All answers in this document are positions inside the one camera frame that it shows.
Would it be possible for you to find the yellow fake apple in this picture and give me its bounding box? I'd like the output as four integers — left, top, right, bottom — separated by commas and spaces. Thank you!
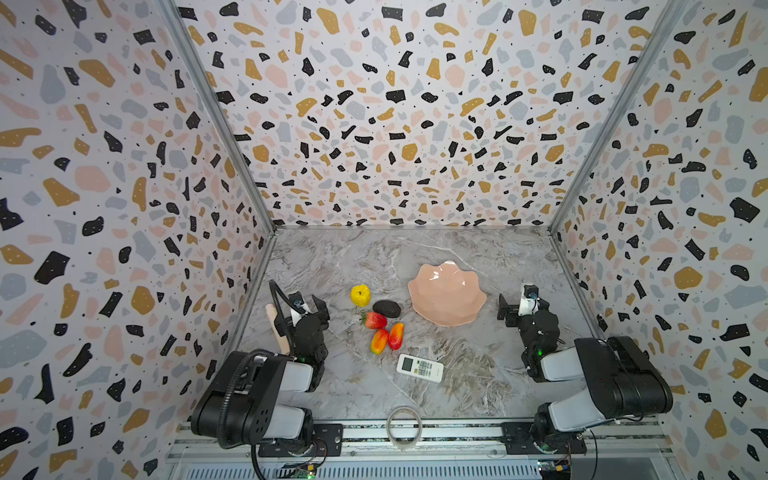
350, 284, 371, 308

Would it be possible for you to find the red fake strawberry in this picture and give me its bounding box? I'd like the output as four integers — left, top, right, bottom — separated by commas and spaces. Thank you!
361, 311, 388, 330

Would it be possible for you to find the orange yellow fake mango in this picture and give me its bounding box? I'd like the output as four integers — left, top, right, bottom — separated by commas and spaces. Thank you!
370, 329, 389, 355

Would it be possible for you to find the dark fake avocado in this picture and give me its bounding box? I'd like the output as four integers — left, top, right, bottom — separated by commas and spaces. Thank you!
372, 300, 402, 319

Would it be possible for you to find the red orange fake mango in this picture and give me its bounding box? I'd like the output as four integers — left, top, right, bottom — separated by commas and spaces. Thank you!
388, 322, 405, 350

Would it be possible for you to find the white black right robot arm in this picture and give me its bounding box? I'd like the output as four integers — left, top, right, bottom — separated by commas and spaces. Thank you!
497, 284, 673, 453

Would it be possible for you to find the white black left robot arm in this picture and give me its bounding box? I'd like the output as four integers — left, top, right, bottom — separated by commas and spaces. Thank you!
190, 296, 330, 455

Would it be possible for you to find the pink scalloped fruit bowl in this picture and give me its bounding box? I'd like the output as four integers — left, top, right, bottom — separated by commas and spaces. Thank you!
408, 261, 487, 327

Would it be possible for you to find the beige wooden pestle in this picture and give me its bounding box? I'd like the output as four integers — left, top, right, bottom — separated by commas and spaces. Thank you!
265, 304, 290, 355

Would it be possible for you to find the white remote control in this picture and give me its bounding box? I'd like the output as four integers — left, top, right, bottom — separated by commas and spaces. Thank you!
396, 354, 444, 383

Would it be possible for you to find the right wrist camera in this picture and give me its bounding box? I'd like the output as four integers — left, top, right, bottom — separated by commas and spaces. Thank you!
518, 284, 539, 317

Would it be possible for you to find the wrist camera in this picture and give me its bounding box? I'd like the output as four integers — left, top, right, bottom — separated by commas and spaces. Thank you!
518, 284, 539, 317
288, 292, 308, 316

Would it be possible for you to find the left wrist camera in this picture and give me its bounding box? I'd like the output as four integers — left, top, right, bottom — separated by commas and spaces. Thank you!
288, 292, 308, 316

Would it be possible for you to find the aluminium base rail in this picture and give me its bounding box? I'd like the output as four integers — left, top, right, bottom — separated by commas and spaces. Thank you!
164, 418, 679, 480

